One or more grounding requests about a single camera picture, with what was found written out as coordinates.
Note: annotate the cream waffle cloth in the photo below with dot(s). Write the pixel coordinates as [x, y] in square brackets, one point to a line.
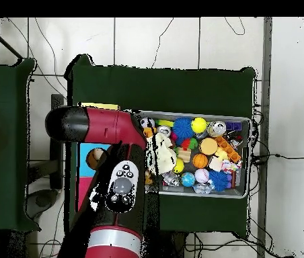
[165, 153]

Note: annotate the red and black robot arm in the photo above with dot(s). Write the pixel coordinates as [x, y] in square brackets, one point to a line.
[109, 126]

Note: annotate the wooden box with three holes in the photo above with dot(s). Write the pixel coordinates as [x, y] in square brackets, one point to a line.
[83, 161]

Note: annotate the orange toy building block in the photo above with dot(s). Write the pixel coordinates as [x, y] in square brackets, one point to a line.
[149, 131]

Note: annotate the black and white soccer ball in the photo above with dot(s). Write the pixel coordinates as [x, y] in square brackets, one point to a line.
[148, 122]

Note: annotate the blue spiky rubber ball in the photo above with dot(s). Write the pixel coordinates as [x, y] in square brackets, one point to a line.
[183, 127]
[219, 180]

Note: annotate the yellow smooth ball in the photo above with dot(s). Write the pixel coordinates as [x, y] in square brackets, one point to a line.
[199, 125]

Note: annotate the blue and green globe ball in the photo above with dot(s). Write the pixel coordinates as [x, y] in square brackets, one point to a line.
[187, 179]

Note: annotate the orange toy basketball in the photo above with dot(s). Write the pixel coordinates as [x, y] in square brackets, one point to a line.
[200, 160]

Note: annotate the white toy baseball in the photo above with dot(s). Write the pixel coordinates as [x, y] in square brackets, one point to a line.
[202, 175]

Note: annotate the grey stand base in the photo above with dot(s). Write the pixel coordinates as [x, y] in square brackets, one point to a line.
[43, 200]

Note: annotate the dark green side table cloth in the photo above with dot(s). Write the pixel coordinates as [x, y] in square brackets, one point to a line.
[4, 94]

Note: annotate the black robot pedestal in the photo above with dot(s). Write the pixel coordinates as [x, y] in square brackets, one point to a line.
[173, 247]

